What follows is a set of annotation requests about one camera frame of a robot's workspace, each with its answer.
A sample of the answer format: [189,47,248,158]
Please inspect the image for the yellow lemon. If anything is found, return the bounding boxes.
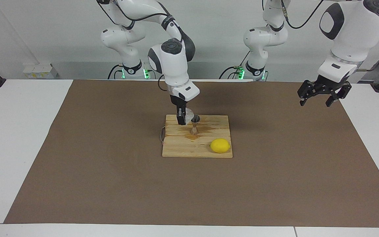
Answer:
[210,139,231,154]

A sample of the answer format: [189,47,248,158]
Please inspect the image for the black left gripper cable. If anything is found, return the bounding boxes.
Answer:
[280,0,379,72]

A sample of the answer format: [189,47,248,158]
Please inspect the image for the wooden cutting board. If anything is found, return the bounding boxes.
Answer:
[159,114,233,159]

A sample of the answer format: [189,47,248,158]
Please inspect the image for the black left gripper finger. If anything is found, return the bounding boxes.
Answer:
[325,85,352,107]
[297,81,325,106]

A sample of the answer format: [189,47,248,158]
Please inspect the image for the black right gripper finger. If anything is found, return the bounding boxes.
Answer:
[177,106,188,126]

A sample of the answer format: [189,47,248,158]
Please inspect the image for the brown table mat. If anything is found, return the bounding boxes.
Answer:
[4,79,379,228]

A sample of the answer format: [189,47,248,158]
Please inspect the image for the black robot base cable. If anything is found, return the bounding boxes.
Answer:
[107,64,125,80]
[219,51,252,80]

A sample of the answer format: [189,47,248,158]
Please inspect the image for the white power strip box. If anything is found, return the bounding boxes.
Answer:
[23,63,59,79]

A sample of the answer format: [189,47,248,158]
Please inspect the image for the steel double jigger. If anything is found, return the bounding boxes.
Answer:
[189,114,201,136]

